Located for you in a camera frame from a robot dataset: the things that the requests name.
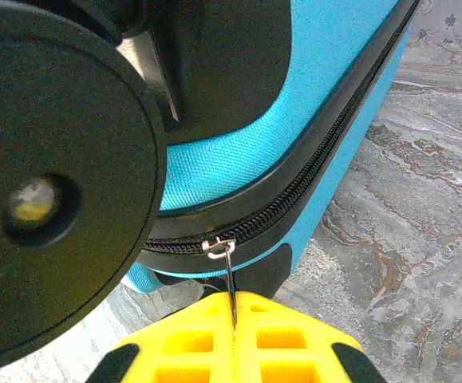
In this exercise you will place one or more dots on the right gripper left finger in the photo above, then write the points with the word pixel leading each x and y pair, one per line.
pixel 190 343

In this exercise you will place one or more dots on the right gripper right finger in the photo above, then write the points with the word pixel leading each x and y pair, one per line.
pixel 286 343

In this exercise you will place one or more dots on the silver zipper pull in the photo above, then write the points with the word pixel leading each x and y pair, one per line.
pixel 210 244

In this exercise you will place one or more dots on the blue hard-shell suitcase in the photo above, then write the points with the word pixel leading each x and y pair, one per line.
pixel 318 40

